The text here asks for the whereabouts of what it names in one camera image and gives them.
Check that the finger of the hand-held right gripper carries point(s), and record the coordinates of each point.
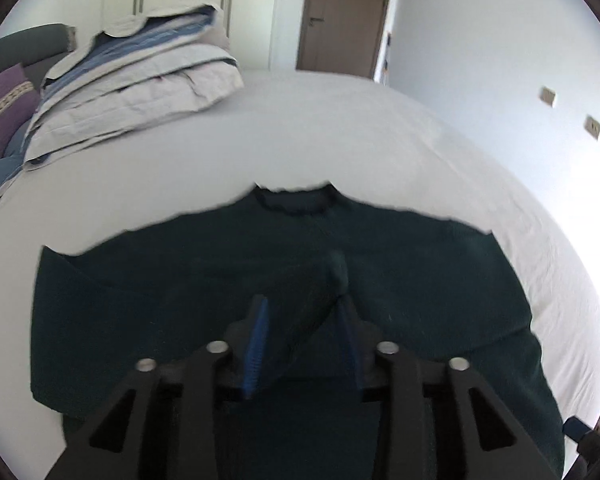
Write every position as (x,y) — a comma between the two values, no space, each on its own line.
(576,427)

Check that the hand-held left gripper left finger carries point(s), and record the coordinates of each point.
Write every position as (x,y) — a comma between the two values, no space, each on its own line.
(255,355)

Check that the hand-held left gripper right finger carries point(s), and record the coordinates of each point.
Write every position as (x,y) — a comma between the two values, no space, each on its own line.
(351,342)

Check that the dark green sweater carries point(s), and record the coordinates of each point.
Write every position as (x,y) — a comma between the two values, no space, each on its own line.
(180,285)

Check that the bed with white sheet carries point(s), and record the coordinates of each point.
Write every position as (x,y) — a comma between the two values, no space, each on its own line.
(280,135)

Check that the folded grey blue duvet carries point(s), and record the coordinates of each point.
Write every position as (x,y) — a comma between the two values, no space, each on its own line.
(155,90)

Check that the brown wooden door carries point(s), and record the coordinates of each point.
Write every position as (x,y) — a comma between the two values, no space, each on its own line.
(345,10)

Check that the purple patterned cushion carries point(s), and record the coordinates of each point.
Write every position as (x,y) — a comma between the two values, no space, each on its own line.
(5,100)

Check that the grey upholstered headboard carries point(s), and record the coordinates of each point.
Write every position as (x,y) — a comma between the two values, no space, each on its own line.
(25,45)

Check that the wall socket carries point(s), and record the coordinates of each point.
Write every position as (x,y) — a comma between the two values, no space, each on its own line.
(547,96)
(593,127)

